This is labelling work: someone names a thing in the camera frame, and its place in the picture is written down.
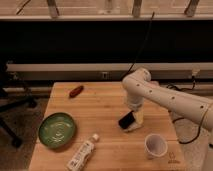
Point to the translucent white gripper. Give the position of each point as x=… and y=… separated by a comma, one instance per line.
x=139, y=116

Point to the black eraser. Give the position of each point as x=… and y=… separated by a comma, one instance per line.
x=126, y=121

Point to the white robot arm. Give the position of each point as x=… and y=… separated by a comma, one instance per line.
x=192, y=107

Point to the red brown marker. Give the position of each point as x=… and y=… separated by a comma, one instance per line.
x=75, y=92

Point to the white plastic bottle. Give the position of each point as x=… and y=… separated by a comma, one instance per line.
x=83, y=153

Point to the green plate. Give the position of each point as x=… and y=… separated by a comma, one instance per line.
x=57, y=130

